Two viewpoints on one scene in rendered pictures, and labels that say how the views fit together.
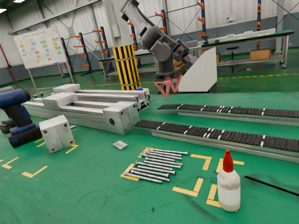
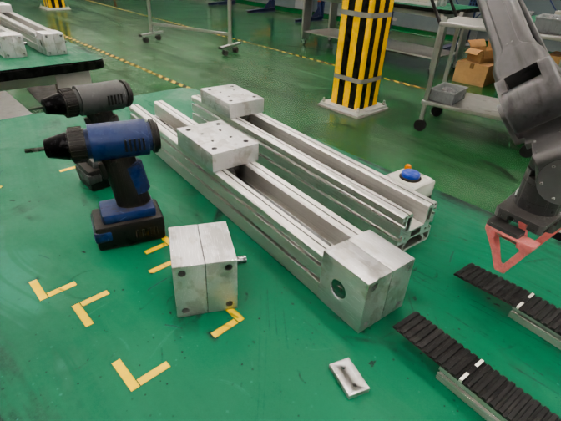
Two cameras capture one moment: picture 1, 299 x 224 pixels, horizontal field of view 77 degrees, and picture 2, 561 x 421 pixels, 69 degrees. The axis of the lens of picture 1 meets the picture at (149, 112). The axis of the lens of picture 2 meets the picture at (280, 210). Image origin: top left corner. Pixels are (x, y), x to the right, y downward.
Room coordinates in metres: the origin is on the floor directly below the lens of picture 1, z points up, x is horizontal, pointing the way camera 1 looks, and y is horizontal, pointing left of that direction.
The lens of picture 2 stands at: (0.20, 0.15, 1.24)
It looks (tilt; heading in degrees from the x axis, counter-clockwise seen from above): 32 degrees down; 12
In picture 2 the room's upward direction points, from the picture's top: 3 degrees clockwise
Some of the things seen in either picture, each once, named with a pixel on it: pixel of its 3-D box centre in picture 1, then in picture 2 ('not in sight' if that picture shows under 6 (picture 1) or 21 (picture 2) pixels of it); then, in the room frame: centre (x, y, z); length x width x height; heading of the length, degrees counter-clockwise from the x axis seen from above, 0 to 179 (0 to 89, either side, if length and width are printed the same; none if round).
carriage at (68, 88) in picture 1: (67, 90); (231, 104); (1.29, 0.53, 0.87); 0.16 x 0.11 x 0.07; 50
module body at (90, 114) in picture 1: (63, 110); (217, 169); (0.98, 0.45, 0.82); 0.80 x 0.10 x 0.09; 50
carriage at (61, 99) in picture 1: (60, 102); (216, 149); (0.98, 0.45, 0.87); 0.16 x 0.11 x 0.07; 50
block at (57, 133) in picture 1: (60, 131); (210, 266); (0.66, 0.34, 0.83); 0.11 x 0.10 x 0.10; 119
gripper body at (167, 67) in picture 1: (167, 66); (541, 194); (0.76, -0.10, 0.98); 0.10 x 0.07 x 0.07; 141
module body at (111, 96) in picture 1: (91, 98); (284, 152); (1.13, 0.33, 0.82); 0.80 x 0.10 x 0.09; 50
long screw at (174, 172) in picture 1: (155, 169); not in sight; (0.39, 0.01, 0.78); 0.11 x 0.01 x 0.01; 59
